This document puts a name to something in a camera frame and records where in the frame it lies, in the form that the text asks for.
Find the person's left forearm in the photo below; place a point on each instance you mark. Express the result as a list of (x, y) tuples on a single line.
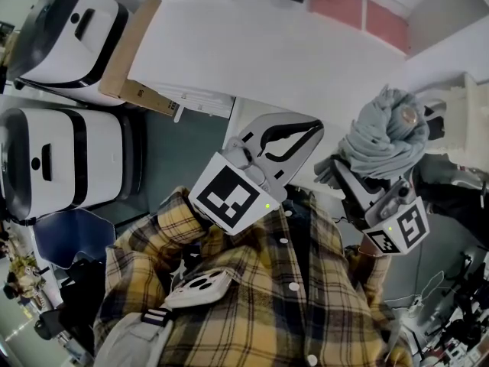
[(179, 220)]

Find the blue chair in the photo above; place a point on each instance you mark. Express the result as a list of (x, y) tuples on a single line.
[(72, 239)]

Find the white phone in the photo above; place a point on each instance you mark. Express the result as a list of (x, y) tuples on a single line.
[(198, 289)]

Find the person's black trousers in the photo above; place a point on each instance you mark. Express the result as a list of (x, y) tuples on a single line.
[(300, 205)]

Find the white desk with drawer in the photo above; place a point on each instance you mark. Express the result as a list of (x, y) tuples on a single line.
[(248, 52)]

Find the grey umbrella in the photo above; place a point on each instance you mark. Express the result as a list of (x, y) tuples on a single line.
[(382, 143)]

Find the white shelf unit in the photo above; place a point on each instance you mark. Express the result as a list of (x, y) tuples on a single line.
[(443, 10)]

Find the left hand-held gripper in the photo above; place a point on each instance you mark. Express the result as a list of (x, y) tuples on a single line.
[(229, 197)]

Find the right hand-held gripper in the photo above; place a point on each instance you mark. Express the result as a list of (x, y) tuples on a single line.
[(405, 224)]

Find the brown cardboard box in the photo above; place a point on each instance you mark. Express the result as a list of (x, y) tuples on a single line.
[(130, 52)]

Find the person's right forearm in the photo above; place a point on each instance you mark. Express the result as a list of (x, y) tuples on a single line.
[(368, 273)]

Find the person's yellow plaid shirt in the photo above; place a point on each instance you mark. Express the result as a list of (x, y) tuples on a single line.
[(248, 300)]

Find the pink mat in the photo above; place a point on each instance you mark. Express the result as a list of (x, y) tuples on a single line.
[(387, 27), (336, 6)]

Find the white and black machine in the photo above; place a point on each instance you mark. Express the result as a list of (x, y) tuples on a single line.
[(57, 44), (57, 163)]

